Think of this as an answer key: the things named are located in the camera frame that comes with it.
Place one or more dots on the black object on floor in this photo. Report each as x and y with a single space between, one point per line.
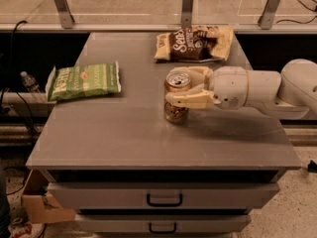
312 167

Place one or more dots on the clear plastic water bottle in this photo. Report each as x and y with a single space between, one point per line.
32 86

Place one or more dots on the upper grey drawer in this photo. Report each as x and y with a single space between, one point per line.
132 195

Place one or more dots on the right metal bracket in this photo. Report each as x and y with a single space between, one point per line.
266 19

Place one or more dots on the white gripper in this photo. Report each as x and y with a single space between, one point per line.
228 84

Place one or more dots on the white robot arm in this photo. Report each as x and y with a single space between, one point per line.
286 94

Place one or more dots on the green chip bag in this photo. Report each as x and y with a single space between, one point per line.
83 81

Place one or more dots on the black upper drawer handle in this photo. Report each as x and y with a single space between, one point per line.
152 204

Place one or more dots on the metal bracket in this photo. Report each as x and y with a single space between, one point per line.
65 17
186 13
266 19

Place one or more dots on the grey drawer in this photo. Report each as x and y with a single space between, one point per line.
185 223
132 195

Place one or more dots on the middle metal bracket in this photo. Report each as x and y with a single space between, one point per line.
186 13

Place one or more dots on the brown snack bag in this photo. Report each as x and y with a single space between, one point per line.
196 43

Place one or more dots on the lower grey drawer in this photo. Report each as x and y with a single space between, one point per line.
185 223

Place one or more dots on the orange soda can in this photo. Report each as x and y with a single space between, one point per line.
176 82

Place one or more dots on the left metal bracket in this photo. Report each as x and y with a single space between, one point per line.
65 17

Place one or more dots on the red white shoe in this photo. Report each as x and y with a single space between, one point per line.
19 228

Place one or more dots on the black drawer handle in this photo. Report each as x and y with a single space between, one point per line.
171 230
152 204

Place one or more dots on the black lower drawer handle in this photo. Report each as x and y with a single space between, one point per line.
171 230

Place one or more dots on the cardboard box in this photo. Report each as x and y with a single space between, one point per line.
40 205

